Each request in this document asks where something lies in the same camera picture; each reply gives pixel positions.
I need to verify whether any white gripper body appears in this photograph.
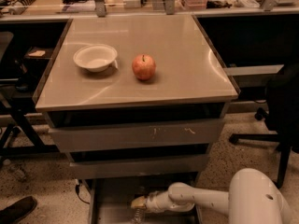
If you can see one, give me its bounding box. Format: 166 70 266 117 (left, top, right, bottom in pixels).
145 191 170 213

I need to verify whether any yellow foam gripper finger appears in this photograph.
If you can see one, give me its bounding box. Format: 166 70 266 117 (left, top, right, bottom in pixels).
131 196 147 209

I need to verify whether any clear plastic water bottle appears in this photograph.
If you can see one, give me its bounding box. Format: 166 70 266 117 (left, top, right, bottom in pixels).
131 208 145 224

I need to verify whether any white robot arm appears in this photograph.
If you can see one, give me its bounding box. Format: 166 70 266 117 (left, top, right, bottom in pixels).
131 168 292 224

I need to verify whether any open bottom drawer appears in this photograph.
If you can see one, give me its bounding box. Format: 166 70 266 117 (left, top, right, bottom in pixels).
88 174 203 224

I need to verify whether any middle grey drawer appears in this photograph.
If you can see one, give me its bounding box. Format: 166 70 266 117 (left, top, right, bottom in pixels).
70 154 209 179

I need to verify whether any grey drawer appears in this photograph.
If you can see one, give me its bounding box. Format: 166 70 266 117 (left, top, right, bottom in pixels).
49 119 224 152
70 154 209 179

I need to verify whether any top grey drawer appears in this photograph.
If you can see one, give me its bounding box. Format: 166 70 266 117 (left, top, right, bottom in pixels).
49 119 224 152

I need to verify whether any grey drawer cabinet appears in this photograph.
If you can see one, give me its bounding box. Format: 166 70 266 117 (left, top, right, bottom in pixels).
32 13 241 224

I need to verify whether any plastic bottle on floor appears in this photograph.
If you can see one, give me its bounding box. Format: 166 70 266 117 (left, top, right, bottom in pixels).
3 159 26 182

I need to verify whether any red apple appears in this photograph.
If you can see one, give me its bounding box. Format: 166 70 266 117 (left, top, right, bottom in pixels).
132 54 156 80

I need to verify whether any white paper bowl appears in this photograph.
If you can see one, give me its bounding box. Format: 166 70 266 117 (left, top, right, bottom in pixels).
73 44 118 73

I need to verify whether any black office chair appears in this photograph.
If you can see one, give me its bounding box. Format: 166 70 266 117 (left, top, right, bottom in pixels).
229 63 299 189

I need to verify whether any black cable on floor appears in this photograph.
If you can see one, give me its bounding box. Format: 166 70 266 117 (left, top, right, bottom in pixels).
74 180 92 205

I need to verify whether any black desk frame left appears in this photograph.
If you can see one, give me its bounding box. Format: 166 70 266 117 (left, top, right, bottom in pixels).
0 31 60 168

